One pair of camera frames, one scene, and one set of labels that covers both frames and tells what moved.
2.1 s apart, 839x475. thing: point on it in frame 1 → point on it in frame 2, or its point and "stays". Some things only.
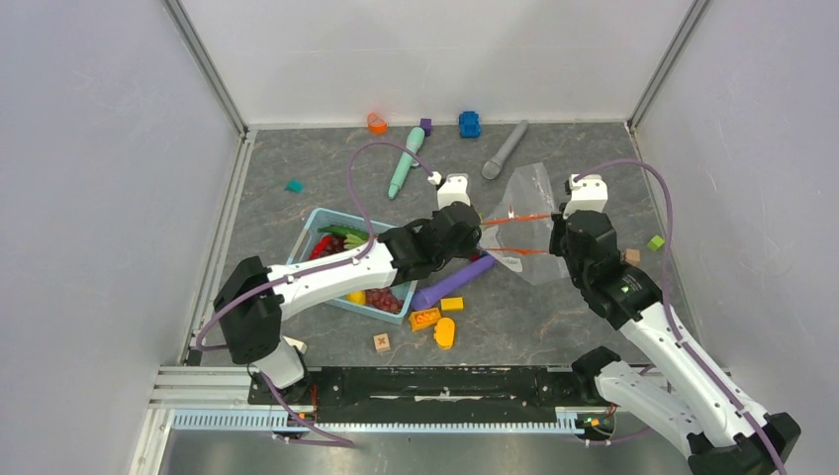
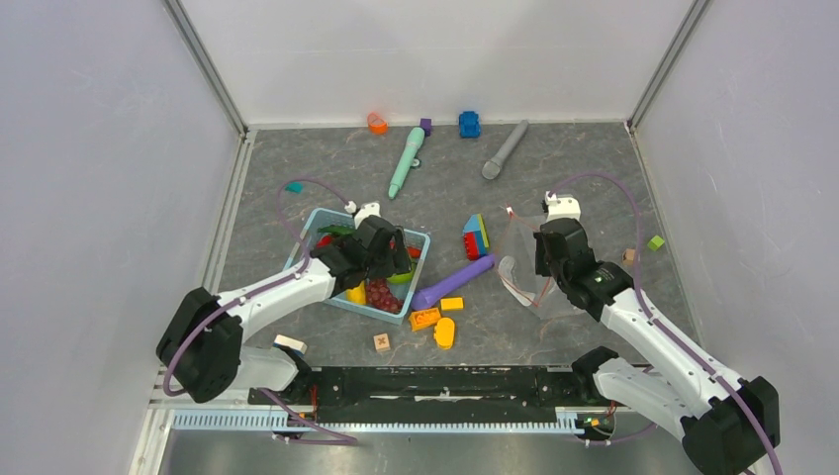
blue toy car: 469,125 stays
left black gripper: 469,248 → 397,261
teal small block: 295,186 stays
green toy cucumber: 343,231 stays
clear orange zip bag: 518,233 → 517,269
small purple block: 426,124 stays
